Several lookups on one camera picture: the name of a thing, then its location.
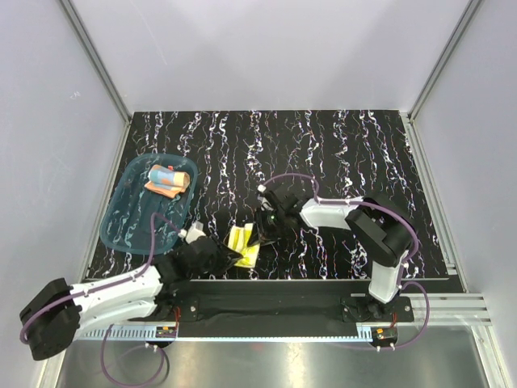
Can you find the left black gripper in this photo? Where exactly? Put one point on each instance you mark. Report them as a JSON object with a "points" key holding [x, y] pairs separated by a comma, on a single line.
{"points": [[226, 258]]}

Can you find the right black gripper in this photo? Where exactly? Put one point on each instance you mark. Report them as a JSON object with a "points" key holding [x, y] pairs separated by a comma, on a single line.
{"points": [[265, 236]]}

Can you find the yellow cream towel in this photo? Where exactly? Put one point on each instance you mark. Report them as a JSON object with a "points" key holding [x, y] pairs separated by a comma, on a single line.
{"points": [[239, 241]]}

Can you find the orange polka dot towel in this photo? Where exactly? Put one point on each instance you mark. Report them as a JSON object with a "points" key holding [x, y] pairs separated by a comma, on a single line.
{"points": [[166, 181]]}

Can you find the blue transparent plastic bin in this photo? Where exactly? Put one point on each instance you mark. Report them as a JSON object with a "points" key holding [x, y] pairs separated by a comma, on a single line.
{"points": [[135, 214]]}

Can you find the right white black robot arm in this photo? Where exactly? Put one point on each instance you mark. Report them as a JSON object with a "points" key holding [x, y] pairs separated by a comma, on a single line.
{"points": [[385, 234]]}

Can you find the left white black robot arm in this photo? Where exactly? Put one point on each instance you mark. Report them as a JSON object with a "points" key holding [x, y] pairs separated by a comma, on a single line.
{"points": [[61, 312]]}

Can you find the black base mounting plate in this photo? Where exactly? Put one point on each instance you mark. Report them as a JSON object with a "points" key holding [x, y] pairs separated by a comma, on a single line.
{"points": [[344, 300]]}

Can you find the left small connector box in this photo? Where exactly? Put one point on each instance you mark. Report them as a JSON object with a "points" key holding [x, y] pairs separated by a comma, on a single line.
{"points": [[166, 332]]}

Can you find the black marbled table mat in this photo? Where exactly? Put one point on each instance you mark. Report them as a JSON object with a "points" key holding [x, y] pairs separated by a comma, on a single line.
{"points": [[350, 153]]}

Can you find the right orange connector box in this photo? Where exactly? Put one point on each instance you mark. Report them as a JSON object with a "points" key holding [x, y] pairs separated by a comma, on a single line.
{"points": [[385, 335]]}

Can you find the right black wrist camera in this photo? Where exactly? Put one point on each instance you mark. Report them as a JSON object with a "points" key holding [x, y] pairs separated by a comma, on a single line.
{"points": [[278, 197]]}

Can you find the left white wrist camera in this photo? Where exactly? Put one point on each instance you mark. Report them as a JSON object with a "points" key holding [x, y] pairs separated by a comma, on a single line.
{"points": [[195, 231]]}

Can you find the aluminium front rail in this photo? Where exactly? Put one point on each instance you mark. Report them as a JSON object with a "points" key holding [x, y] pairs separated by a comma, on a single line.
{"points": [[435, 310]]}

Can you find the left aluminium frame post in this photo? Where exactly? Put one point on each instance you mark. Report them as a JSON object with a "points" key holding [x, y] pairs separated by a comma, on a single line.
{"points": [[85, 40]]}

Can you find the aluminium frame post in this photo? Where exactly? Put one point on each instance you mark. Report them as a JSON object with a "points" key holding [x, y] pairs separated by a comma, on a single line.
{"points": [[461, 27], [85, 40]]}

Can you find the right aluminium frame post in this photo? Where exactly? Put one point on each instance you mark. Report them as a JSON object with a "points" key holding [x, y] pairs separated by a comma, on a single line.
{"points": [[461, 27]]}

